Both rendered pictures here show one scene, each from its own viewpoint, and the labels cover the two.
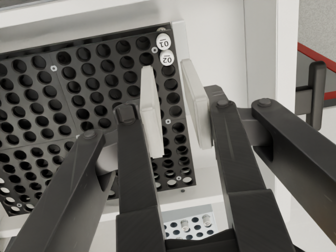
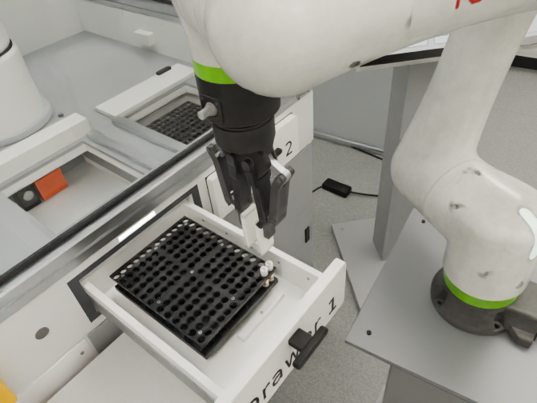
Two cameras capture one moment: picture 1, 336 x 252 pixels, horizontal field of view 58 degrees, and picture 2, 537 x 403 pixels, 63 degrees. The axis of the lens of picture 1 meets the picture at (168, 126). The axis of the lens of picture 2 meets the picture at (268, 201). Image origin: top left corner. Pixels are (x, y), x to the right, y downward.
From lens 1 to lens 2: 0.60 m
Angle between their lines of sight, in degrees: 70
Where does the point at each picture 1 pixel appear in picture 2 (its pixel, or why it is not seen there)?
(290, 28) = (320, 286)
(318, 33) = not seen: outside the picture
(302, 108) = (299, 341)
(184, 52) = (270, 304)
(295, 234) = not seen: outside the picture
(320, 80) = (319, 333)
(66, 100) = (209, 256)
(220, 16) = not seen: hidden behind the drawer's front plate
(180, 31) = (278, 294)
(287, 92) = (297, 312)
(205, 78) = (267, 331)
